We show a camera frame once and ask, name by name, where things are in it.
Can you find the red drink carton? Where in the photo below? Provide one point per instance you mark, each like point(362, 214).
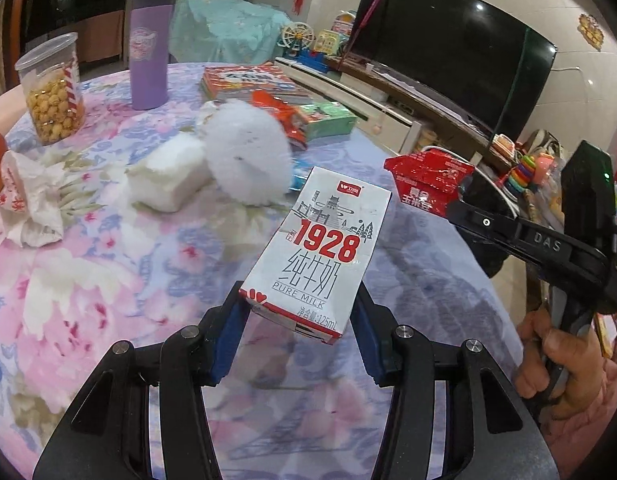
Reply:
point(428, 180)

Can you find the pink arch toy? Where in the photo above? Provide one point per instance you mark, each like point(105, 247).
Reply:
point(346, 21)

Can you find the orange toy telephone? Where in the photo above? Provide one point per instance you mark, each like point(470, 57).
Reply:
point(503, 145)

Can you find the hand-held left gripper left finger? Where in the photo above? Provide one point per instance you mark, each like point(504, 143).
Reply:
point(228, 342)

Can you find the beige bag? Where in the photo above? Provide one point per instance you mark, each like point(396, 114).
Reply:
point(538, 140)

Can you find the crumpled white paper wrapper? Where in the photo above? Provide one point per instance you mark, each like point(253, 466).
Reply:
point(33, 200)

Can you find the ferris wheel toy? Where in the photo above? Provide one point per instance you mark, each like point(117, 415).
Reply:
point(297, 40)

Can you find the black flat television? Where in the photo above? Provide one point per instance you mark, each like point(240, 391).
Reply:
point(438, 45)

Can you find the stack of children's books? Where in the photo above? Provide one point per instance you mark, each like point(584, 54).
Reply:
point(238, 80)

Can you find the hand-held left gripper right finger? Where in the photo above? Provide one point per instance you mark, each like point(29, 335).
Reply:
point(368, 355)

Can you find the white milk carton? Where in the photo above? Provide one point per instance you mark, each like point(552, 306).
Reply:
point(318, 250)

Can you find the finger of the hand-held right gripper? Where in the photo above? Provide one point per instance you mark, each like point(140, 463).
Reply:
point(486, 227)

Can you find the red gold wall decoration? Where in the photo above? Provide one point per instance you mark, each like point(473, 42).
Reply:
point(590, 30)

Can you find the pink plastic toy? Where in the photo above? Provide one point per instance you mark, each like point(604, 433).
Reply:
point(543, 167)

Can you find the green drink carton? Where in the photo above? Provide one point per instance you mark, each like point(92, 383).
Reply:
point(328, 122)

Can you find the trash bin with black liner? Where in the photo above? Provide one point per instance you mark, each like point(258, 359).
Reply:
point(488, 260)

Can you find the teal cloth cover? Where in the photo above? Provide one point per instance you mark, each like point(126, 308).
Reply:
point(223, 30)

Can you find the colourful toy house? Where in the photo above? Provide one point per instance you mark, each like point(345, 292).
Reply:
point(329, 41)

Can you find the person's right hand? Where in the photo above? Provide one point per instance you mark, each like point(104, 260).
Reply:
point(580, 360)

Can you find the person's right forearm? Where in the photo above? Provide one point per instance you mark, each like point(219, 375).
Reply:
point(593, 425)

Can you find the dark wooden cabinet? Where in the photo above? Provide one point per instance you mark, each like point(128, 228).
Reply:
point(63, 5)

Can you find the blue plastic item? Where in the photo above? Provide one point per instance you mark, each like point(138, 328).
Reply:
point(301, 176)

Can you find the clear plastic snack jar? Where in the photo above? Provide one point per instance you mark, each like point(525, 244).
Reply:
point(51, 105)

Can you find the orange snack wrapper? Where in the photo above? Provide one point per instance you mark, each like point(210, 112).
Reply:
point(283, 115)

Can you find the white television stand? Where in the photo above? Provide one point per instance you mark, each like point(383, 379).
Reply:
point(383, 110)

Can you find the purple thermos bottle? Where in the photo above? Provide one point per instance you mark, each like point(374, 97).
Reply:
point(149, 50)

